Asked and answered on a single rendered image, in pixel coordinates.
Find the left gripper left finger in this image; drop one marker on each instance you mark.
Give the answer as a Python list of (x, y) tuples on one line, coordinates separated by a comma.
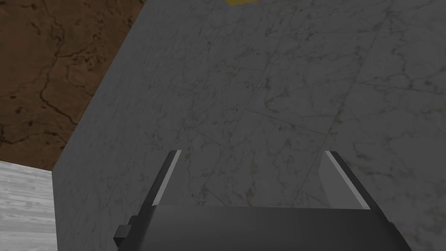
[(163, 181)]

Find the yellow flat object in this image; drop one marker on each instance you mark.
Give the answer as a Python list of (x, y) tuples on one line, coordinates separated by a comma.
[(240, 2)]

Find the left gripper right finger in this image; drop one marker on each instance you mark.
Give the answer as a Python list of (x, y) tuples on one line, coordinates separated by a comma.
[(345, 181)]

